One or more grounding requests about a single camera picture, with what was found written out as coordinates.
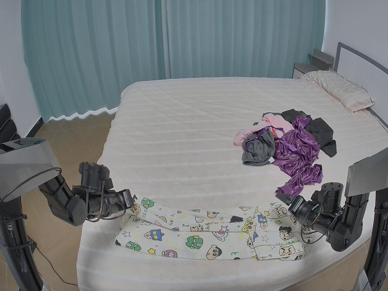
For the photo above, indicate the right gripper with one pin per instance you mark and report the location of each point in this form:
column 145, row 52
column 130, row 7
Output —
column 303, row 209

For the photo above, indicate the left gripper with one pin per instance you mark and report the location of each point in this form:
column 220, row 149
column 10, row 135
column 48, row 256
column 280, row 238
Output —
column 116, row 203

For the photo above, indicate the white printed pyjama trousers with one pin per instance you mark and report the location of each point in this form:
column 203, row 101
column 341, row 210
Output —
column 188, row 241

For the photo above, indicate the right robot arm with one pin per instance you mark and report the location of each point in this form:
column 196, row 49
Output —
column 348, row 229

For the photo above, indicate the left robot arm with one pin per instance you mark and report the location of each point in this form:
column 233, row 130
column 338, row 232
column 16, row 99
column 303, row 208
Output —
column 63, row 205

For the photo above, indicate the pile of clothes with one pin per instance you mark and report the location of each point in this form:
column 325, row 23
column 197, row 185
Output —
column 297, row 150

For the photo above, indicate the bed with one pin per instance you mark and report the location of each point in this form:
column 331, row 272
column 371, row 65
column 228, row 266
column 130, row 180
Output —
column 182, row 132

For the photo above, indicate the cream pillow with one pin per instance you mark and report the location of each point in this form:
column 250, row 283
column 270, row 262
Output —
column 339, row 86

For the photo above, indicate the grey bedside table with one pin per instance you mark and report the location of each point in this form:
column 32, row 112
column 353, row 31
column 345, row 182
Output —
column 303, row 68

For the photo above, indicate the black chest of drawers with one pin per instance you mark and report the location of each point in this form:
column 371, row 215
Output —
column 7, row 123

